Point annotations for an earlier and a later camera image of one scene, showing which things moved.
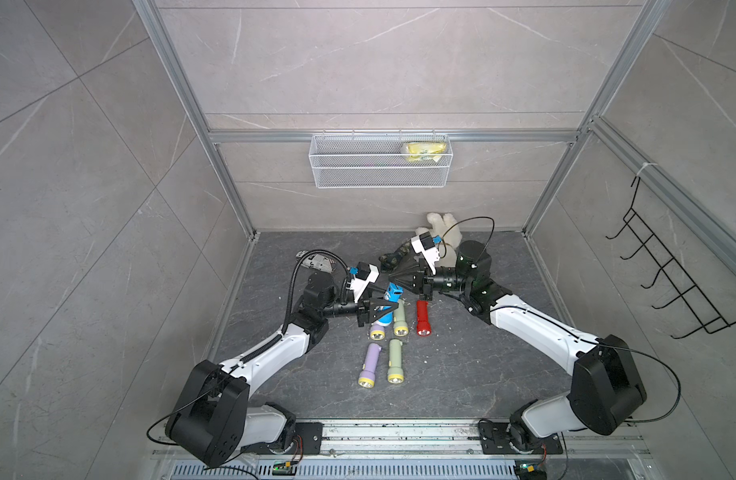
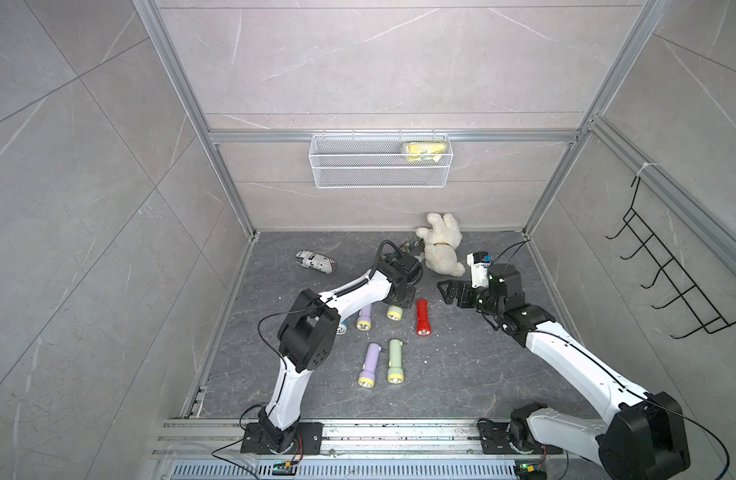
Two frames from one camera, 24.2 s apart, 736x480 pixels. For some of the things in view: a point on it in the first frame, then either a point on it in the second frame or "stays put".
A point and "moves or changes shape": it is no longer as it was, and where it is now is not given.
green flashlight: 400,326 moves or changes shape
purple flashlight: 367,374 stays put
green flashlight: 395,370 stays put
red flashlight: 423,327 stays put
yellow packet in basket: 423,150 stays put
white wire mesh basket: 380,161 stays put
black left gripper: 366,314 → 407,302
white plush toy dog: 446,232 stays put
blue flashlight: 393,293 moves or changes shape
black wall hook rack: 710,319 stays put
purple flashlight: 377,332 moves or changes shape
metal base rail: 412,450 stays put
